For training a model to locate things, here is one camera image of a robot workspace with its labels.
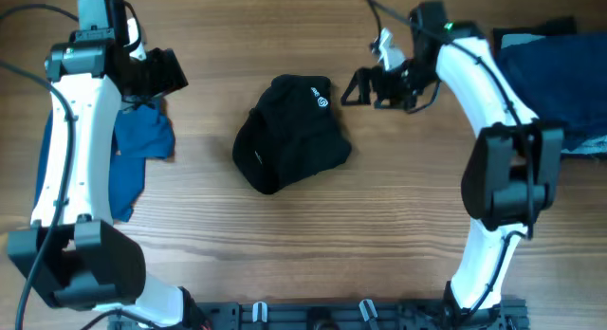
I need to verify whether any black polo shirt with logo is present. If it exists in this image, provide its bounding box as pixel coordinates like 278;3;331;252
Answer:
232;74;352;194

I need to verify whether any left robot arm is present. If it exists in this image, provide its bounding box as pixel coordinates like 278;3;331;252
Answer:
8;0;210;329

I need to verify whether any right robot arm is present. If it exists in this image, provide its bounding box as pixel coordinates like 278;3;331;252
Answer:
349;1;563;329

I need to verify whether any blue crumpled shirt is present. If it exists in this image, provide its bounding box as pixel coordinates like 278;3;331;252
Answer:
31;100;175;227

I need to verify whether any dark navy folded garment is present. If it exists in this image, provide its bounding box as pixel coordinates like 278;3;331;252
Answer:
495;31;607;151

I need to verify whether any black folded garment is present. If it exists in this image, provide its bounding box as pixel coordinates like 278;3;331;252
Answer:
492;16;607;161

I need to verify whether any light blue folded garment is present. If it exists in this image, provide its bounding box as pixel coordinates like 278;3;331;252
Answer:
500;33;607;156

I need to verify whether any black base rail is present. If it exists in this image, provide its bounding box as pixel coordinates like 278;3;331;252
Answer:
107;299;530;330

